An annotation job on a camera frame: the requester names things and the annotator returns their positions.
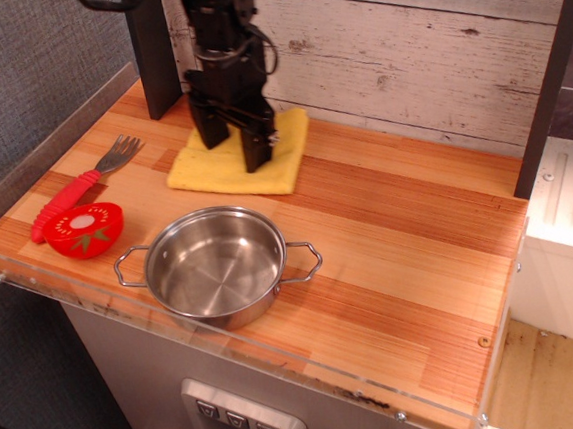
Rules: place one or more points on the white toy sink unit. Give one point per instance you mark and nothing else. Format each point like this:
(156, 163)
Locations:
(542, 294)

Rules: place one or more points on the clear acrylic table guard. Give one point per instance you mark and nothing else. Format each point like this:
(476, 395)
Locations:
(404, 315)

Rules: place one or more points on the dark left shelf post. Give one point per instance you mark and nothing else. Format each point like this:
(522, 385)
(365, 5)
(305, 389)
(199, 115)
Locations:
(154, 55)

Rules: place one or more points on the red toy tomato half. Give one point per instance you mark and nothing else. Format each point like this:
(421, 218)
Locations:
(86, 231)

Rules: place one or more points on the grey toy fridge cabinet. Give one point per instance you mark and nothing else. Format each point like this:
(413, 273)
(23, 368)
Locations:
(159, 383)

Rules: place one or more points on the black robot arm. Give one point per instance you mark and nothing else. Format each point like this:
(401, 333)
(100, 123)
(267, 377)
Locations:
(223, 28)

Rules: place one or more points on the fork with red handle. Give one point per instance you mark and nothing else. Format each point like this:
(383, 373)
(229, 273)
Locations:
(122, 150)

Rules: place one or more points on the yellow cloth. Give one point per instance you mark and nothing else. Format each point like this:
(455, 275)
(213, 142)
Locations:
(222, 169)

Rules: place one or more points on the silver dispenser button panel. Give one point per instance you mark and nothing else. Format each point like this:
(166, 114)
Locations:
(214, 408)

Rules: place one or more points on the dark shelf post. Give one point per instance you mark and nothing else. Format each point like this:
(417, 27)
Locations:
(544, 112)
(154, 55)

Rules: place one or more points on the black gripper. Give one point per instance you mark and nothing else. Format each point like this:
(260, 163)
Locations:
(230, 91)

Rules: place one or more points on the dark right shelf post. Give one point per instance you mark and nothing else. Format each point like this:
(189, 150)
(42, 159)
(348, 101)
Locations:
(544, 112)

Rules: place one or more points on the steel pot with handles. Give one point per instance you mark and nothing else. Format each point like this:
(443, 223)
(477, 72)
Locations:
(222, 266)

